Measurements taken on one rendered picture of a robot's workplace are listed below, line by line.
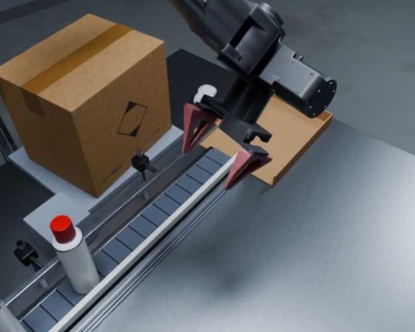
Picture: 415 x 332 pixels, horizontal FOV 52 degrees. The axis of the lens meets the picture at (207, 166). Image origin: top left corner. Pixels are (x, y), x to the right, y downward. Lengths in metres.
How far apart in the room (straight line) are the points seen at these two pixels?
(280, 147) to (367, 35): 2.36
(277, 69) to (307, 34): 2.79
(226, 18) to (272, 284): 0.59
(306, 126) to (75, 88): 0.65
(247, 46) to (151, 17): 2.99
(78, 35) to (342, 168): 0.73
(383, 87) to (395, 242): 1.98
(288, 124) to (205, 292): 0.56
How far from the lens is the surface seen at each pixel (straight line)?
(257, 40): 0.53
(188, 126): 0.64
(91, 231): 0.86
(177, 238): 0.95
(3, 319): 0.76
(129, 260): 0.86
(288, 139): 1.20
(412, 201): 1.15
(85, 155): 0.94
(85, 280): 0.84
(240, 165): 0.59
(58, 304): 0.89
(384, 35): 3.50
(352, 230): 1.04
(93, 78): 0.94
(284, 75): 0.55
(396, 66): 3.19
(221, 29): 0.51
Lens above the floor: 1.65
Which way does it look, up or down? 48 degrees down
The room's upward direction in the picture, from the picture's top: straight up
